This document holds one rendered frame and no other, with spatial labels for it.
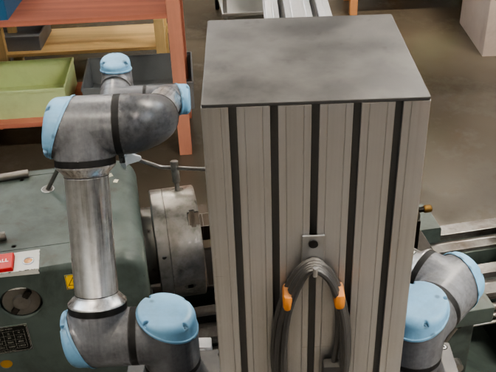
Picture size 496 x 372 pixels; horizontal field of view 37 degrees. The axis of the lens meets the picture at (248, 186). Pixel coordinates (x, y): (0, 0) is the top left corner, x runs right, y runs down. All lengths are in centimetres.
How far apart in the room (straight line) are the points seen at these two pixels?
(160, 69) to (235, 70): 408
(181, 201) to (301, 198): 121
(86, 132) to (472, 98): 424
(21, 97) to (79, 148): 327
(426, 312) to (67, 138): 75
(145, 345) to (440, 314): 57
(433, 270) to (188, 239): 70
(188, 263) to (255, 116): 125
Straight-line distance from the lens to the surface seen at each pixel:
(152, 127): 141
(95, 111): 141
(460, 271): 162
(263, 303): 97
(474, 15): 629
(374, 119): 83
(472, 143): 487
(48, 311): 197
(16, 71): 510
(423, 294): 154
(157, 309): 150
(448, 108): 526
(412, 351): 154
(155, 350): 150
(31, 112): 471
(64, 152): 143
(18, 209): 210
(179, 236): 202
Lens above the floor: 240
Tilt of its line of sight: 33 degrees down
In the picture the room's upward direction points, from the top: 2 degrees counter-clockwise
